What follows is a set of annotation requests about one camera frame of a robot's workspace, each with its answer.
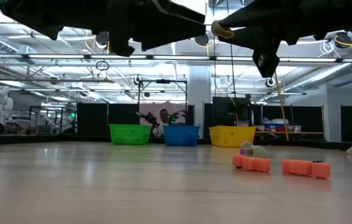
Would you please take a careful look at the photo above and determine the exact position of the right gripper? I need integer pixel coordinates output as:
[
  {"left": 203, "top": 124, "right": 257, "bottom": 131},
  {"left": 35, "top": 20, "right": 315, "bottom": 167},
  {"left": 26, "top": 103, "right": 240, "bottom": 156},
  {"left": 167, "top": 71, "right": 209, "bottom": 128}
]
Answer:
[{"left": 218, "top": 0, "right": 330, "bottom": 79}]

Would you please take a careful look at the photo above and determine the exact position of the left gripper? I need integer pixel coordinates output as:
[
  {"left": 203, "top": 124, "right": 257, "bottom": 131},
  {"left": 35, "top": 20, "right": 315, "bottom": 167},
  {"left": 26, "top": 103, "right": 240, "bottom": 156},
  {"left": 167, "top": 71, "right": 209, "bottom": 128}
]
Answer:
[{"left": 50, "top": 0, "right": 207, "bottom": 58}]

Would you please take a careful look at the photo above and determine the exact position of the orange skeleton toy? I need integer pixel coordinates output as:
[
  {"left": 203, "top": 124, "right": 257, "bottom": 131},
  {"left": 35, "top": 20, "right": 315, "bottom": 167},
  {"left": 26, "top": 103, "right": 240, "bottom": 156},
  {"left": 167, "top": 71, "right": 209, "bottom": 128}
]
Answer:
[
  {"left": 280, "top": 159, "right": 331, "bottom": 180},
  {"left": 232, "top": 154, "right": 271, "bottom": 173}
]

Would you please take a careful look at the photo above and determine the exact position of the beige curtain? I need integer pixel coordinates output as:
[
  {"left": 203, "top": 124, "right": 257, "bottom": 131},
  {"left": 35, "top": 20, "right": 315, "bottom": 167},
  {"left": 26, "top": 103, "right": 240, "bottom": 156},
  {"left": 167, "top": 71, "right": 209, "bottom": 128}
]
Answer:
[{"left": 140, "top": 101, "right": 189, "bottom": 126}]

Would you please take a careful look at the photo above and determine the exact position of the black partition panel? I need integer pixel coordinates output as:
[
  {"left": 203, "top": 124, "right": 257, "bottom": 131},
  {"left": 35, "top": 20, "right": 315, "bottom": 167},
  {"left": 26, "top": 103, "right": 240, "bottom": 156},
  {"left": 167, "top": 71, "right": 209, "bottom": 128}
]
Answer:
[
  {"left": 203, "top": 96, "right": 251, "bottom": 127},
  {"left": 76, "top": 102, "right": 108, "bottom": 136}
]

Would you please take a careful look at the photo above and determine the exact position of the person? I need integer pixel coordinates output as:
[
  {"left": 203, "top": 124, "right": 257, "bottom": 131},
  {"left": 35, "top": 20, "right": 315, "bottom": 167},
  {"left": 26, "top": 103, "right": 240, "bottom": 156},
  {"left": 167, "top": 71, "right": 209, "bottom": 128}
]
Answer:
[{"left": 152, "top": 108, "right": 179, "bottom": 138}]

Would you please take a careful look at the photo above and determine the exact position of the table with storage containers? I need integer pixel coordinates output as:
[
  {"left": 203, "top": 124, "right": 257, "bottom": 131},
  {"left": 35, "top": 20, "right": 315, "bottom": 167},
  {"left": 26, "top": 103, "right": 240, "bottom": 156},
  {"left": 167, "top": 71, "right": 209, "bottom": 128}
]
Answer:
[{"left": 255, "top": 117, "right": 325, "bottom": 141}]

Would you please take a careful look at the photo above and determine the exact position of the blue plastic basket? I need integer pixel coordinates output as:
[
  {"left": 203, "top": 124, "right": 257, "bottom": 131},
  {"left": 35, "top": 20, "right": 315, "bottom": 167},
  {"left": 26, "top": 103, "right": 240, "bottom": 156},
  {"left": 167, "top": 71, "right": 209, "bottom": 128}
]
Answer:
[{"left": 162, "top": 125, "right": 201, "bottom": 147}]

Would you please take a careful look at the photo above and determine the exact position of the yellow plastic basket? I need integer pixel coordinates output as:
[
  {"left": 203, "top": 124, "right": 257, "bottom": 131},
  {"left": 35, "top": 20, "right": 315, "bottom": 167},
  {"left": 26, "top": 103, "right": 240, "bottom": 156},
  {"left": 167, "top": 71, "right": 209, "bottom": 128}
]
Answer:
[{"left": 208, "top": 125, "right": 257, "bottom": 148}]

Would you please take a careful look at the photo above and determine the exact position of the green plastic basket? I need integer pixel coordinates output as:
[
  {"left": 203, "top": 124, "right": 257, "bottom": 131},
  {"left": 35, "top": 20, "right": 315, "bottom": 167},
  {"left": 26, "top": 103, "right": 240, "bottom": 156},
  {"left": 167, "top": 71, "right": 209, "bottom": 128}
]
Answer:
[{"left": 108, "top": 124, "right": 152, "bottom": 146}]

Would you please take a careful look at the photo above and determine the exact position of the black overhead camera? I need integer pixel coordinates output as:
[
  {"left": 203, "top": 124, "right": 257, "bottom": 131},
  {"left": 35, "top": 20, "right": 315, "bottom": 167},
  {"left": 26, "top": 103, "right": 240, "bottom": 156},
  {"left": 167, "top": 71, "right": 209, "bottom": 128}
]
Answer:
[{"left": 194, "top": 34, "right": 210, "bottom": 47}]

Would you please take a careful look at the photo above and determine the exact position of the black gantry frame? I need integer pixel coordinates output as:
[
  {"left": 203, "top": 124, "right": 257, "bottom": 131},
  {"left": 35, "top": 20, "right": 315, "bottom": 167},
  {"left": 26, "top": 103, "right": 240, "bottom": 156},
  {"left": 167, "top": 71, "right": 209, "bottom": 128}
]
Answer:
[{"left": 136, "top": 78, "right": 189, "bottom": 125}]

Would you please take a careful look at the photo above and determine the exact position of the yellow cable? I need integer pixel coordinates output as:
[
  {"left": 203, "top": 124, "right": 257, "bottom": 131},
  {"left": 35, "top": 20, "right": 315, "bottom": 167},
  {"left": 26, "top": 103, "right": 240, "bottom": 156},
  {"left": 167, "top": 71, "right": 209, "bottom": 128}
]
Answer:
[{"left": 274, "top": 71, "right": 290, "bottom": 141}]

